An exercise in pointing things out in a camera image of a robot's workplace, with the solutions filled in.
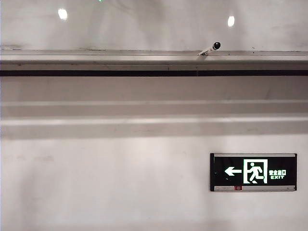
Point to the white marker with black cap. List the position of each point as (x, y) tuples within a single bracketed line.
[(209, 50)]

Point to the aluminium marker tray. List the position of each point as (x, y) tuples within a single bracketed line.
[(96, 58)]

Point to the white whiteboard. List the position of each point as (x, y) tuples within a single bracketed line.
[(120, 29)]

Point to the black green exit sign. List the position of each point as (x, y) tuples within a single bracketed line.
[(228, 163)]

